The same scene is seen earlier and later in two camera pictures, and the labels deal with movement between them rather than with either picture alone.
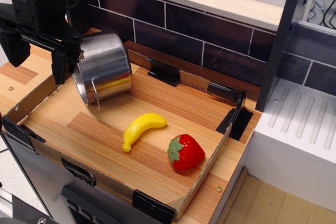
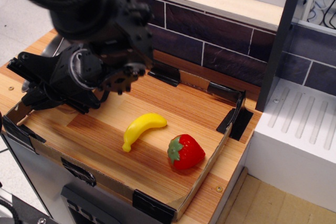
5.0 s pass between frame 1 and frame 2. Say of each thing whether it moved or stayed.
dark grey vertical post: stayed
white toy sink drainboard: stayed
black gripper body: moved
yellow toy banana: stayed
